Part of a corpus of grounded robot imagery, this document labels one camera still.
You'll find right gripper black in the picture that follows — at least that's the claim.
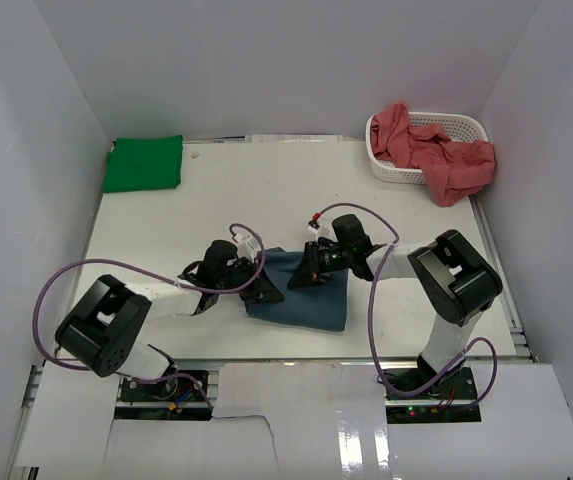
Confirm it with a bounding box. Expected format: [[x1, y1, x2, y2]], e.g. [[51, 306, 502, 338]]
[[288, 241, 352, 288]]

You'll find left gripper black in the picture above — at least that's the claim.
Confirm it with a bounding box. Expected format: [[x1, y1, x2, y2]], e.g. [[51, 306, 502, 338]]
[[216, 258, 283, 303]]

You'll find blue t shirt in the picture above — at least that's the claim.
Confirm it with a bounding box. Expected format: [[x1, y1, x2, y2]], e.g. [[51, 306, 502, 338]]
[[245, 247, 348, 332]]

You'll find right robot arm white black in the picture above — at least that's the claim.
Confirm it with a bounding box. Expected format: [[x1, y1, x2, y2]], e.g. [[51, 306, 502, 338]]
[[287, 214, 503, 399]]

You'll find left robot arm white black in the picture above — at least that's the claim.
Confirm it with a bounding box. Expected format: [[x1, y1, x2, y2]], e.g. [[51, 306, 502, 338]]
[[55, 240, 284, 399]]

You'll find folded green t shirt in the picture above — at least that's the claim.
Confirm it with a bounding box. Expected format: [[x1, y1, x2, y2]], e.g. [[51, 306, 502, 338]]
[[102, 135, 183, 193]]

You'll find red t shirt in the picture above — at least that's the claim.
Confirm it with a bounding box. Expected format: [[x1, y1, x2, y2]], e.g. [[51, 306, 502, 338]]
[[369, 102, 496, 207]]

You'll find white perforated plastic basket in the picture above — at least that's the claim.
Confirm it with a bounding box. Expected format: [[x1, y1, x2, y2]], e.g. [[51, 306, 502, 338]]
[[365, 112, 489, 185]]

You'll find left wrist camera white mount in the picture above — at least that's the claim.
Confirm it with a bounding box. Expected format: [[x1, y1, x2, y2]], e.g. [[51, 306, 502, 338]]
[[233, 233, 261, 262]]

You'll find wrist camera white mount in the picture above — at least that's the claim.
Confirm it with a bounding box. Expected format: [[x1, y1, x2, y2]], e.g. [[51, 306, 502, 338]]
[[233, 233, 261, 262], [306, 212, 327, 239]]

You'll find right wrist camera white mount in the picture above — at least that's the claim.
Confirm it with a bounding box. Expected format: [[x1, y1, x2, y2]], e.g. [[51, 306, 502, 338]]
[[306, 212, 327, 239]]

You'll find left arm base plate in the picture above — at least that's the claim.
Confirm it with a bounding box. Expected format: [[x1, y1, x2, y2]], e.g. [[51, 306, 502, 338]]
[[114, 370, 212, 421]]

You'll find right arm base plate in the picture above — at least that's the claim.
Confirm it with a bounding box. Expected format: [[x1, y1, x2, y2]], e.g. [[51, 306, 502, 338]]
[[385, 367, 482, 425]]

